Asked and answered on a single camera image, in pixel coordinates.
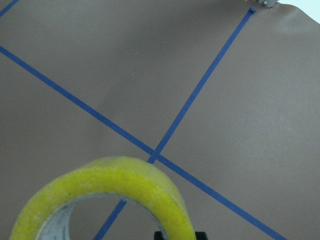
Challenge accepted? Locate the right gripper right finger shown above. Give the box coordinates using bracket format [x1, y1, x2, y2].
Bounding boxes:
[195, 231, 207, 240]

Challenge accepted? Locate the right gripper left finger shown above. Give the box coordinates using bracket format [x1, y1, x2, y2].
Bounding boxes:
[153, 231, 168, 240]

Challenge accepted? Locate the yellow tape roll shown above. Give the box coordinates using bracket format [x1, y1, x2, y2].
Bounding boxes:
[10, 156, 196, 240]

